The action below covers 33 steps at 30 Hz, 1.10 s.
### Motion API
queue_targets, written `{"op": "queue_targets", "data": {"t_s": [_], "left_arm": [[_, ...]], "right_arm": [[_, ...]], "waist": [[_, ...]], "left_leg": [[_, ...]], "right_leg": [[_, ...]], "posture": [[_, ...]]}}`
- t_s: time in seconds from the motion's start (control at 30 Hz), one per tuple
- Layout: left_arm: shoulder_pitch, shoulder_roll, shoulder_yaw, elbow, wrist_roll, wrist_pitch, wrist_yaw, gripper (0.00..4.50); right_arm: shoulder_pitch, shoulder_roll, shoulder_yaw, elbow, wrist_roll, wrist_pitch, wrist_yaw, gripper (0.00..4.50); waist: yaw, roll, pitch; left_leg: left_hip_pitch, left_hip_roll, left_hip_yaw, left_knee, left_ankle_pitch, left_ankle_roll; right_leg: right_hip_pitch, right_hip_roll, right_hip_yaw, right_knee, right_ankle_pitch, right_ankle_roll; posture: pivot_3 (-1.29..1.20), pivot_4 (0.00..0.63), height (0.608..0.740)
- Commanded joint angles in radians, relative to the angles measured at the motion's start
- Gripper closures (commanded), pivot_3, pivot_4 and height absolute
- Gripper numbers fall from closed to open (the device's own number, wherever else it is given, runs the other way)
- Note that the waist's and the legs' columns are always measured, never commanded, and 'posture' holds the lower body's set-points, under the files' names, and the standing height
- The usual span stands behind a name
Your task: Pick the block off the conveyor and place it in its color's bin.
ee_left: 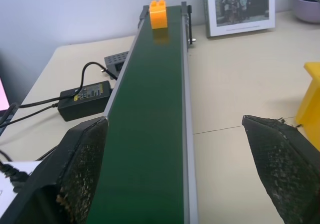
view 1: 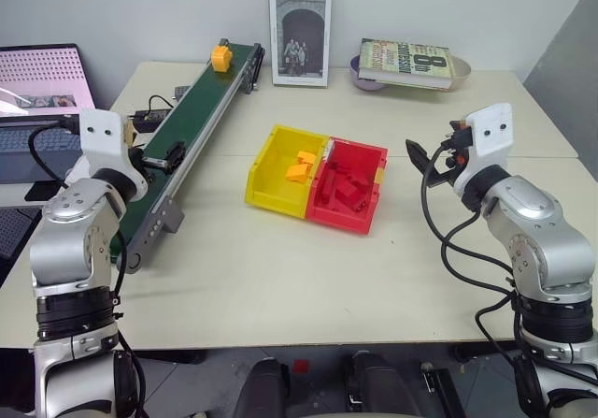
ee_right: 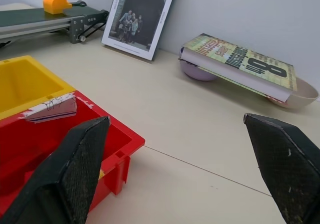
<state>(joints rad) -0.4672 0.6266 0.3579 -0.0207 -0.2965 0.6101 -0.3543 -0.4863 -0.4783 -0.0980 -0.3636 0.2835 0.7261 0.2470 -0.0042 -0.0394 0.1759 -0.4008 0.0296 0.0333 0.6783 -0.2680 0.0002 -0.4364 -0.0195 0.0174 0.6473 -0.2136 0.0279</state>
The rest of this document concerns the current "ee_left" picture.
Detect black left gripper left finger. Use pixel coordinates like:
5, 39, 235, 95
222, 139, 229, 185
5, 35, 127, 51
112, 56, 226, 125
0, 116, 109, 224

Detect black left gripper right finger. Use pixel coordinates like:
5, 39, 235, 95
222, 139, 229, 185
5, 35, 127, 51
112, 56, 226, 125
241, 114, 320, 224

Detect green conveyor belt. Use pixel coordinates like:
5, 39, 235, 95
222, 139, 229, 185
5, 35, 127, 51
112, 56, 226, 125
84, 1, 199, 224

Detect black metal rod with cap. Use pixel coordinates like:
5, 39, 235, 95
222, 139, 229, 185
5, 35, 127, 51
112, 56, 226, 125
186, 5, 196, 46

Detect black power plug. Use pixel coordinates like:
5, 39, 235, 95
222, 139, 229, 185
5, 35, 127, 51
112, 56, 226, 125
0, 149, 30, 193

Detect white power strip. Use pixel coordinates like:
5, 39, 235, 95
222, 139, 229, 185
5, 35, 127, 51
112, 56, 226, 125
0, 160, 45, 214

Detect yellow plastic bin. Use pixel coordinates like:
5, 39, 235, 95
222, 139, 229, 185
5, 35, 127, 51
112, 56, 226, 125
295, 62, 320, 146

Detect black power adapter brick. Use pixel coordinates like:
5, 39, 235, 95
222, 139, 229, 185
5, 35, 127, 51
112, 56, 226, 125
57, 80, 114, 122

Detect pink lit monitor screen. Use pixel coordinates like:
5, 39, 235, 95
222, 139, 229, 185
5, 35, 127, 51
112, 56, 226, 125
0, 77, 11, 112

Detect lavender bowl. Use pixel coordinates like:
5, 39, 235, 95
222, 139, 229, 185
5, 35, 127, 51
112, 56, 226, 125
291, 0, 320, 24

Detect white framed family photo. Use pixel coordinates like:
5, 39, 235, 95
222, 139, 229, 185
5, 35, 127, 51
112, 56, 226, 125
201, 0, 277, 39

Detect orange toy building block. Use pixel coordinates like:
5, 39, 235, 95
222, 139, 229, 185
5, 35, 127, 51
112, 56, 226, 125
149, 0, 169, 30

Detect black mains power cable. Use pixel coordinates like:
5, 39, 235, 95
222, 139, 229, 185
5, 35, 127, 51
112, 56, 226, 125
0, 103, 61, 129

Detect black power adapter cable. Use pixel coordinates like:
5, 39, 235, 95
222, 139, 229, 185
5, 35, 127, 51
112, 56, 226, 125
78, 62, 118, 94

